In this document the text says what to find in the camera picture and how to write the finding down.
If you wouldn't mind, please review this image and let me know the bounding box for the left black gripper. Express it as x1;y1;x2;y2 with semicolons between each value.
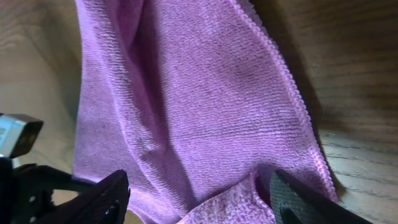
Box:
1;157;95;223

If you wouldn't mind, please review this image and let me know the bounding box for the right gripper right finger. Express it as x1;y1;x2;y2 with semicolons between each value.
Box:
270;169;371;224

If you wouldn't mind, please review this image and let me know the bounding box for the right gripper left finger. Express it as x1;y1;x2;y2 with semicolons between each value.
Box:
36;170;130;224

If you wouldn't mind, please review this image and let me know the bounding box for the purple microfiber cloth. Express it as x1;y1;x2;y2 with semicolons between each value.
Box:
73;1;337;223

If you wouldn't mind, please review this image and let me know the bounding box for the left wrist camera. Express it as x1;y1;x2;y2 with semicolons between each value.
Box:
1;114;44;159

